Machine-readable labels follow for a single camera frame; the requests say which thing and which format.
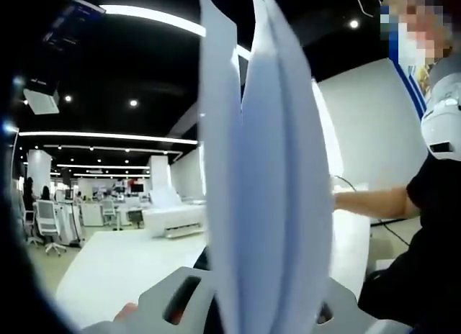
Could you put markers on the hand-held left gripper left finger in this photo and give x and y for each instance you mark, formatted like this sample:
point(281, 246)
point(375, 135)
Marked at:
point(155, 301)

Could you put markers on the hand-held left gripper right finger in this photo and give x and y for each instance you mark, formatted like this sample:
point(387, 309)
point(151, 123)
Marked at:
point(338, 305)

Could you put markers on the bundle of white printing papers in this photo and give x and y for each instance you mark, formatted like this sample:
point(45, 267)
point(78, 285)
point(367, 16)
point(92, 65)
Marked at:
point(266, 168)

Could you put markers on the person's left hand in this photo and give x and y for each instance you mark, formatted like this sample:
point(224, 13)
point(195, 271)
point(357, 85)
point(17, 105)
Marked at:
point(126, 312)

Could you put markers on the white table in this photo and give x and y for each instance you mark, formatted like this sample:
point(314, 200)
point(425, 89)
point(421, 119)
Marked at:
point(126, 258)

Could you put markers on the white printer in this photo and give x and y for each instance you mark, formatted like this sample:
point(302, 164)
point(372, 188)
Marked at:
point(173, 219)

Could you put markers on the person in black shirt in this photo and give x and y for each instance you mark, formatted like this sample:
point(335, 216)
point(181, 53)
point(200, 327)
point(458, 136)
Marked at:
point(425, 258)

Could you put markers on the upright white feed paper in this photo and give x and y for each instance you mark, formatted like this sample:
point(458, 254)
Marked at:
point(164, 197)

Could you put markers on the white office chair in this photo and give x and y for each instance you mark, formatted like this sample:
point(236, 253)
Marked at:
point(48, 219)

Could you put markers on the long linear ceiling light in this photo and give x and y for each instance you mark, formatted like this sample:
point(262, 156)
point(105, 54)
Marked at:
point(155, 15)
point(108, 136)

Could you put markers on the white chest device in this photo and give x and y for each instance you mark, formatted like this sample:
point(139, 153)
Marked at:
point(441, 132)

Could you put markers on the ceiling air conditioner vent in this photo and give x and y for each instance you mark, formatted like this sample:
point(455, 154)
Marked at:
point(41, 101)

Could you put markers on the black hanging display panel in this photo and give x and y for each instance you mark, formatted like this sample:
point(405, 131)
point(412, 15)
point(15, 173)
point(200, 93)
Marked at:
point(72, 24)

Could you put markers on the blue white wall poster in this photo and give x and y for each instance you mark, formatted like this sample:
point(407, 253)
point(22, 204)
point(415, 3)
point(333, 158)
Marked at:
point(407, 71)

